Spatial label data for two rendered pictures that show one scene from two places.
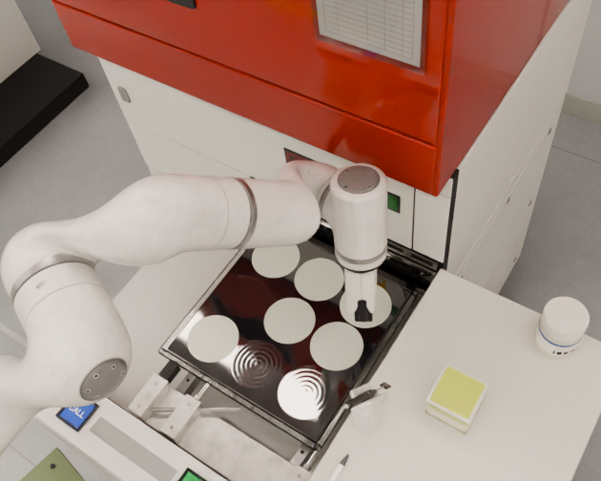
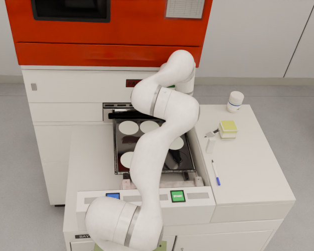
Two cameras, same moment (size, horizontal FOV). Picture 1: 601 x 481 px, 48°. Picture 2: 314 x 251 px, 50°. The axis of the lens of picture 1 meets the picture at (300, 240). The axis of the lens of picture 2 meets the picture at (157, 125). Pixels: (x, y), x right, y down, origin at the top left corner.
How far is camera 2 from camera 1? 0.99 m
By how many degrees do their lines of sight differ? 37
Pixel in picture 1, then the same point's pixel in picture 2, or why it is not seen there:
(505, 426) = (240, 132)
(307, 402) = (180, 160)
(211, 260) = (96, 144)
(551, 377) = (239, 117)
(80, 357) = (196, 103)
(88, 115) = not seen: outside the picture
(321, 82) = (161, 36)
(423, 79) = (201, 22)
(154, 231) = (191, 62)
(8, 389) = (175, 127)
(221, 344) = not seen: hidden behind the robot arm
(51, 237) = (157, 77)
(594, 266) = not seen: hidden behind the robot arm
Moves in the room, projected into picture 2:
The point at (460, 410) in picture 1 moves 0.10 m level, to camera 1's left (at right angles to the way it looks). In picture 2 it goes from (234, 128) to (222, 139)
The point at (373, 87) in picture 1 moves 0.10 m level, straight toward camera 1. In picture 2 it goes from (182, 31) to (198, 42)
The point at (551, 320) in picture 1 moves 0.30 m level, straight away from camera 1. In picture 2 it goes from (235, 97) to (217, 64)
